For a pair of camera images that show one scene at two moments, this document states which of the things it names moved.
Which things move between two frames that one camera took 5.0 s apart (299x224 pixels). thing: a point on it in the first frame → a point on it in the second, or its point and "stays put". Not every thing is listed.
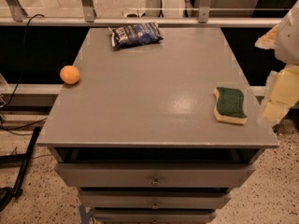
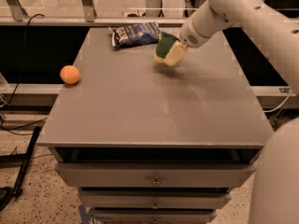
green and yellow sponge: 229,105 → 163,45
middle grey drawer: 155,201 stays put
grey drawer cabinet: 136,134 stays put
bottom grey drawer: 154,216 stays put
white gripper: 289,42 → 189,34
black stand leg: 7,194 stays put
